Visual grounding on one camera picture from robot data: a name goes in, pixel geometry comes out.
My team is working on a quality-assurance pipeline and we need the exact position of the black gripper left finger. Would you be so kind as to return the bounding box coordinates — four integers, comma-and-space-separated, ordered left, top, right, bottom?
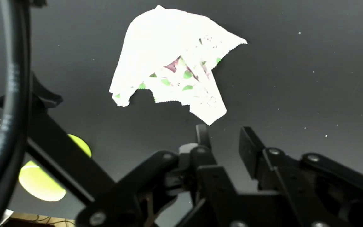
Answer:
76, 123, 251, 227

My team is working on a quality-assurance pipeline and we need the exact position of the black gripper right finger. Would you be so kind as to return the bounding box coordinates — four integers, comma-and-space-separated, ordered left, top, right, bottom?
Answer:
239, 124, 363, 227

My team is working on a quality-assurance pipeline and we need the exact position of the white towel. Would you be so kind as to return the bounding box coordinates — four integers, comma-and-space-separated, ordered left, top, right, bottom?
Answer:
109, 3, 249, 126

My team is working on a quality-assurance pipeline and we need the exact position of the black metal stand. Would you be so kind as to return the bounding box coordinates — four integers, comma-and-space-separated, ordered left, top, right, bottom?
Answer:
0, 70, 120, 208

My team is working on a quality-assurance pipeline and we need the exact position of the yellow-green cup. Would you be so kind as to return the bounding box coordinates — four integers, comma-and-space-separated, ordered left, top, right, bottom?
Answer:
18, 132, 94, 203

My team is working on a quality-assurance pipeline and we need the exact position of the black cable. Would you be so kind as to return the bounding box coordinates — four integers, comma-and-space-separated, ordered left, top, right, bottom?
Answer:
0, 0, 34, 227

